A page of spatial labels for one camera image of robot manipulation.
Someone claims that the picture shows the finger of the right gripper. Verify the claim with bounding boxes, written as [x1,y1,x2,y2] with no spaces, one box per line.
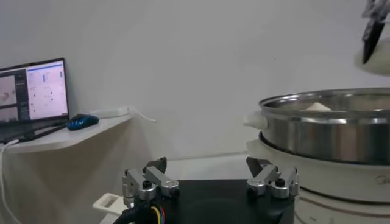
[361,0,390,65]

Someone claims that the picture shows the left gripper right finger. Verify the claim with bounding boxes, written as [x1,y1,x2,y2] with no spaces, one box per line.
[246,156,300,199]

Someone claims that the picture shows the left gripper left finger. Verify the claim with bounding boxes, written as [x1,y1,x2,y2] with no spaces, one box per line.
[121,156,180,208]

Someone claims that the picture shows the white steamed baozi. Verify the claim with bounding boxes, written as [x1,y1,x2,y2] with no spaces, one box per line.
[300,102,333,112]
[355,38,390,77]

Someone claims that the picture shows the perforated steel steamer basket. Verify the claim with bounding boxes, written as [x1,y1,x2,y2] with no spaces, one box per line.
[258,88,390,165]

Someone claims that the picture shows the white thin strip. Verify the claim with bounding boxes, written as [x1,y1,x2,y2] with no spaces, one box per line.
[127,106,157,124]

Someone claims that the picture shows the blue computer mouse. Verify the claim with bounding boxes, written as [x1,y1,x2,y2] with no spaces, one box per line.
[66,114,100,131]

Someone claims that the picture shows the white side table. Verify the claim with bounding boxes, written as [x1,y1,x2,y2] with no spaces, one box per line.
[0,114,153,224]

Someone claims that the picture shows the black laptop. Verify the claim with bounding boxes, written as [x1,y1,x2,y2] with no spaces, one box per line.
[0,57,70,144]

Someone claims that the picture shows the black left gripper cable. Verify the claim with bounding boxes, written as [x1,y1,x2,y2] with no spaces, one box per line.
[112,205,144,224]

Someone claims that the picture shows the white laptop cable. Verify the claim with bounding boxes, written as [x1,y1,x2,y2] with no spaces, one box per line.
[0,139,22,224]

